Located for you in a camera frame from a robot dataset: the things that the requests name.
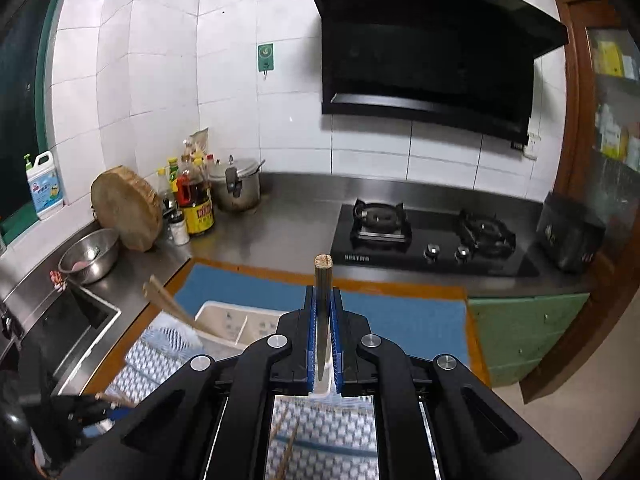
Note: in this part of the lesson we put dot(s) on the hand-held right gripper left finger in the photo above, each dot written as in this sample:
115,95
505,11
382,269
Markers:
235,410

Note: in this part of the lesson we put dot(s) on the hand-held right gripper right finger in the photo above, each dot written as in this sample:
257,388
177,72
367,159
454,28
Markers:
425,410

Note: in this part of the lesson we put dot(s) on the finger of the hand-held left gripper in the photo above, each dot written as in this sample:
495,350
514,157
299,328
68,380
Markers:
107,414

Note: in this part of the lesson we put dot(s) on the tan wooden chopstick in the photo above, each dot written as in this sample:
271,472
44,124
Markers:
323,310
117,401
167,307
175,302

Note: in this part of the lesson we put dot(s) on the white plastic chopstick holder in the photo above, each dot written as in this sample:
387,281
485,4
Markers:
225,320

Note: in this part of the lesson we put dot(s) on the steel kitchen sink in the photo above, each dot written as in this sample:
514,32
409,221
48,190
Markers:
65,330

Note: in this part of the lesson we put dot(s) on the green base cabinet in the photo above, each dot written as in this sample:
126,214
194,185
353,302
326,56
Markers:
525,335

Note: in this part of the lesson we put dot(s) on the red and white sponge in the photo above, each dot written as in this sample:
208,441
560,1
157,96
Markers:
58,280

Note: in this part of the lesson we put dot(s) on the black gas stove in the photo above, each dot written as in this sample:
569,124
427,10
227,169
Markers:
435,255

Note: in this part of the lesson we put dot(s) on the metal colander bowl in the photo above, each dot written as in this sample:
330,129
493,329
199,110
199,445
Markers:
90,257

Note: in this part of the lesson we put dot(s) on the stainless steel counter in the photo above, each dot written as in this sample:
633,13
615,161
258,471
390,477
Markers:
290,230

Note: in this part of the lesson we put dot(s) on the small white shaker jar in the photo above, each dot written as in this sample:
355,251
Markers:
179,230

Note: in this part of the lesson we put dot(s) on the dark sauce bottle yellow label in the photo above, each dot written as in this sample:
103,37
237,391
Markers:
197,210

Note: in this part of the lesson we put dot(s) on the round wooden chopping board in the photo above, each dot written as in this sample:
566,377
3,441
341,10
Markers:
127,210

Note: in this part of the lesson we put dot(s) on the metal pressure cooker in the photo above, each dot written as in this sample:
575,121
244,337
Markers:
235,185

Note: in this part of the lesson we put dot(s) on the black countertop appliance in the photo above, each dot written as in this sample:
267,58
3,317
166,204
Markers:
570,235

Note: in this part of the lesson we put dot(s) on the clear glass bottle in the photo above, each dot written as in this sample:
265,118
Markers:
164,190

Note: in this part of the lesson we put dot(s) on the white detergent jug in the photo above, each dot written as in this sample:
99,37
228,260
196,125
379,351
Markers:
45,190

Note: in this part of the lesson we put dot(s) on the green capped bottle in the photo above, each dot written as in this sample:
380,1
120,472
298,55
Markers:
173,172

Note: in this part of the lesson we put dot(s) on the noodle packet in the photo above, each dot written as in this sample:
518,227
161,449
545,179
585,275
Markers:
196,142

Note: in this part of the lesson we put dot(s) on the green framed window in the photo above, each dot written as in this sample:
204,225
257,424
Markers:
20,85

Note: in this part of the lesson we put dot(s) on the black range hood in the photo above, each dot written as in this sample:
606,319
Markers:
425,60

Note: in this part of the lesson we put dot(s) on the wooden glass door cabinet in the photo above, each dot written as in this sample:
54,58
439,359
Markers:
610,110

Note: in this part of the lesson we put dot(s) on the white wall socket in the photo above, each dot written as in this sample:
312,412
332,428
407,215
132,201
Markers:
531,146

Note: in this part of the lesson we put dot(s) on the green wall hook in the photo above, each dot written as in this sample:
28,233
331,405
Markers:
266,57

